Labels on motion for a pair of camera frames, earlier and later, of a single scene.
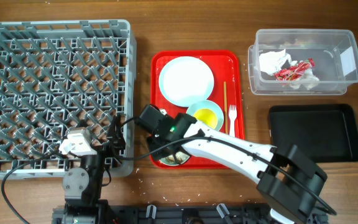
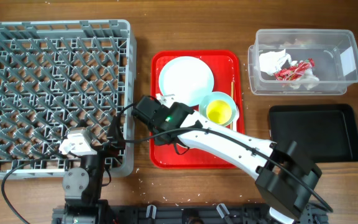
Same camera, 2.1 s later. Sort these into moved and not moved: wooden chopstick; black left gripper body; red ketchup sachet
Moved: wooden chopstick
Not moved: black left gripper body; red ketchup sachet
